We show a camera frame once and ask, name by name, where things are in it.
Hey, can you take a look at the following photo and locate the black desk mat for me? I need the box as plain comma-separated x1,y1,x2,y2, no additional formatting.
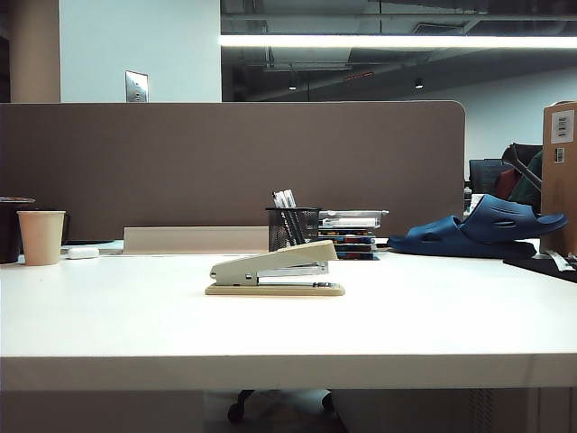
502,251,577,284

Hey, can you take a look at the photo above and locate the clear plastic flat case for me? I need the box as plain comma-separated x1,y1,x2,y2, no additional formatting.
322,208,390,220

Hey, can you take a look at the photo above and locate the metal wall switch plate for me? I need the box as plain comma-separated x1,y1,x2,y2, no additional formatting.
124,69,151,104

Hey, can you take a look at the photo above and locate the beige cable tray box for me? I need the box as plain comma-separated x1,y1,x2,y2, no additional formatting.
123,226,270,254

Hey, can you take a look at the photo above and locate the white flat box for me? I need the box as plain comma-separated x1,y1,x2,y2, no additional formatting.
320,217,379,229

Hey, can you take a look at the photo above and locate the black office chair back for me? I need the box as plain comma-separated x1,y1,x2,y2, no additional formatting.
501,143,545,169

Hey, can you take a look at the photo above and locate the blue foam slipper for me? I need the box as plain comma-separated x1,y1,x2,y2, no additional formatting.
459,194,570,244
387,215,537,260

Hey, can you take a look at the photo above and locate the beige desktop stapler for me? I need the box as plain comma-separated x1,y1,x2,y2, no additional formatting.
205,239,346,298

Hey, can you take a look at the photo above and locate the black computer monitor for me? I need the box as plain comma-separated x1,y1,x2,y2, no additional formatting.
468,158,516,195

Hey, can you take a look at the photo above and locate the tan paper cup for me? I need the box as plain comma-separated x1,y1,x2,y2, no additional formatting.
16,209,67,266

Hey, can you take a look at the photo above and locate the brown cardboard box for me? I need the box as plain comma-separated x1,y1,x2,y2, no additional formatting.
539,99,577,254

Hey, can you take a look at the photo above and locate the green and red garment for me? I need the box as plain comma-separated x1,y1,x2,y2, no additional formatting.
494,151,545,213

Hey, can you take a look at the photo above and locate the black mesh pen holder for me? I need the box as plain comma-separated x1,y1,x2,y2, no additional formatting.
265,206,323,253

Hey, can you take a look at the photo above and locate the black cylindrical container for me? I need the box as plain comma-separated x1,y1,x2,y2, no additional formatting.
0,196,36,264

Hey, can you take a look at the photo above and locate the long ceiling light strip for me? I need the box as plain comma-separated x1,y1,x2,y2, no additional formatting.
218,34,577,49

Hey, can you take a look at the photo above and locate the brown desk partition panel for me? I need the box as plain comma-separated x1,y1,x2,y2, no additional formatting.
0,99,467,243

